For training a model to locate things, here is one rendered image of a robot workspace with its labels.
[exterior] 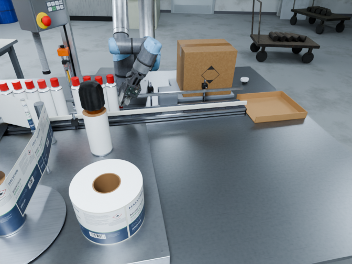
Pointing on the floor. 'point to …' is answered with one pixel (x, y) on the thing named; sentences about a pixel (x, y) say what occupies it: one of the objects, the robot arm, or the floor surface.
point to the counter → (133, 12)
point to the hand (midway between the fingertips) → (121, 103)
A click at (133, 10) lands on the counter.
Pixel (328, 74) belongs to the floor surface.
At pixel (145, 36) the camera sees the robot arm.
